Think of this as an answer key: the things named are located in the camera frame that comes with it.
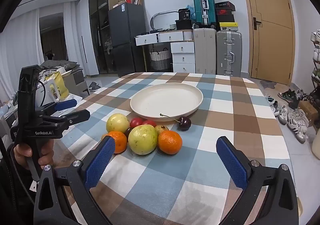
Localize white desk with drawers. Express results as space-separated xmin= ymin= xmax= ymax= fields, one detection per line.
xmin=135 ymin=30 xmax=195 ymax=73

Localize curved metal frame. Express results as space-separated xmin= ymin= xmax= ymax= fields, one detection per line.
xmin=151 ymin=11 xmax=178 ymax=31

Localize wooden shoe rack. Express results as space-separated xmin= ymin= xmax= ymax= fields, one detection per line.
xmin=310 ymin=40 xmax=320 ymax=105

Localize black braided cable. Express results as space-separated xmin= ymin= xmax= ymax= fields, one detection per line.
xmin=0 ymin=137 xmax=35 ymax=205

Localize wooden door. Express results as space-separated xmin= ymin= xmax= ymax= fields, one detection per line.
xmin=237 ymin=0 xmax=297 ymax=86

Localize orange mandarin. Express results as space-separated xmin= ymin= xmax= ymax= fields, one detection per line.
xmin=101 ymin=131 xmax=128 ymax=154
xmin=157 ymin=130 xmax=182 ymax=155

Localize white curtain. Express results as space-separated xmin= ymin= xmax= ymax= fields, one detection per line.
xmin=0 ymin=0 xmax=84 ymax=93

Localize cream round plate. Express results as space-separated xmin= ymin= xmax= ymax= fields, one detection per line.
xmin=130 ymin=83 xmax=203 ymax=122

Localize plain black box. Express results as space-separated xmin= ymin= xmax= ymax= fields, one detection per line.
xmin=217 ymin=14 xmax=235 ymax=23

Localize woven basket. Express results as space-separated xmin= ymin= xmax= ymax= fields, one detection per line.
xmin=149 ymin=48 xmax=172 ymax=70

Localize person's left hand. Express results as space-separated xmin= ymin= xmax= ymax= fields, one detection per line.
xmin=13 ymin=139 xmax=55 ymax=171

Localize pile of loose shoes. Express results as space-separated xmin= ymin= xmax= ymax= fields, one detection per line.
xmin=266 ymin=88 xmax=315 ymax=144

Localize teal suitcase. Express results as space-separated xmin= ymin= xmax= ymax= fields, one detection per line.
xmin=192 ymin=0 xmax=217 ymax=28

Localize checked tablecloth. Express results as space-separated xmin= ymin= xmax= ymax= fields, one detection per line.
xmin=57 ymin=72 xmax=300 ymax=225

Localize beige suitcase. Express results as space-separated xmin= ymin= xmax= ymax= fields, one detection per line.
xmin=194 ymin=28 xmax=217 ymax=74

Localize large cardboard box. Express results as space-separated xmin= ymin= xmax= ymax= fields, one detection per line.
xmin=62 ymin=68 xmax=90 ymax=98

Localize green guava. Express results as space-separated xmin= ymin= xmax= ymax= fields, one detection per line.
xmin=128 ymin=125 xmax=158 ymax=155

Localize dark glass-door wardrobe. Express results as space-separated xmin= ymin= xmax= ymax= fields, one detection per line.
xmin=89 ymin=0 xmax=125 ymax=75

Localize person's left forearm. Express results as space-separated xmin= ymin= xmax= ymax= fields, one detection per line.
xmin=0 ymin=145 xmax=38 ymax=225

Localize black refrigerator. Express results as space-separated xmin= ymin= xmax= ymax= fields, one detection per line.
xmin=108 ymin=3 xmax=147 ymax=78

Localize grey clothes pile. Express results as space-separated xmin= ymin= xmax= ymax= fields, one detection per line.
xmin=41 ymin=59 xmax=80 ymax=71

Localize silver suitcase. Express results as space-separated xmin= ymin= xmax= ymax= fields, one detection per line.
xmin=216 ymin=30 xmax=242 ymax=77

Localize yellow bag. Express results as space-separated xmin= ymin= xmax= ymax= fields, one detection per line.
xmin=49 ymin=71 xmax=69 ymax=100

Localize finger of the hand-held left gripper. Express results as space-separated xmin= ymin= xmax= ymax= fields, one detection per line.
xmin=40 ymin=108 xmax=91 ymax=132
xmin=35 ymin=98 xmax=77 ymax=116

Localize small cardboard box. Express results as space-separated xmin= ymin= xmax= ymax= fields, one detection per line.
xmin=299 ymin=100 xmax=318 ymax=121

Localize blue plastic bag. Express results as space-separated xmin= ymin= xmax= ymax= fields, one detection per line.
xmin=186 ymin=4 xmax=196 ymax=19

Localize white bucket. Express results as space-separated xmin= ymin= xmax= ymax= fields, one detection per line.
xmin=311 ymin=132 xmax=320 ymax=160

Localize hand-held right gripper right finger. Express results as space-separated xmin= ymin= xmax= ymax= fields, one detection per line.
xmin=216 ymin=136 xmax=300 ymax=225

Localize yellow shoe box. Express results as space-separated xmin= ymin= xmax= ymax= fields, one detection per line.
xmin=219 ymin=22 xmax=238 ymax=31

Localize black printed bag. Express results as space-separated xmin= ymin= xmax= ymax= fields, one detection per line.
xmin=178 ymin=8 xmax=192 ymax=21

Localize yellow guava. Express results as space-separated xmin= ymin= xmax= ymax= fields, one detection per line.
xmin=106 ymin=113 xmax=130 ymax=133

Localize small brown fruit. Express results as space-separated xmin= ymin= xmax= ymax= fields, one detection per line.
xmin=154 ymin=125 xmax=169 ymax=135

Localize black storage box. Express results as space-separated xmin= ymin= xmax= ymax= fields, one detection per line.
xmin=175 ymin=19 xmax=192 ymax=31

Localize rows of shelved shoes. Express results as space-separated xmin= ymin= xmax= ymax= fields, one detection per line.
xmin=310 ymin=29 xmax=320 ymax=78

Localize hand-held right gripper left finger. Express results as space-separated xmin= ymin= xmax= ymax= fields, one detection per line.
xmin=34 ymin=136 xmax=117 ymax=225

